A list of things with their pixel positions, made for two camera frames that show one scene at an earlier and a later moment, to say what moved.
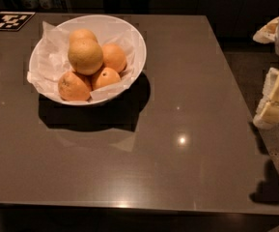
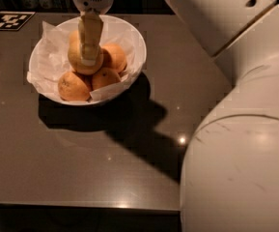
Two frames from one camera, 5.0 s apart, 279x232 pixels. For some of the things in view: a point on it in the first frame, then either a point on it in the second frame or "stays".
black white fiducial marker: x=9 y=20 stays
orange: x=106 y=77 stays
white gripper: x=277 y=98 to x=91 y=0
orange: x=71 y=87 stays
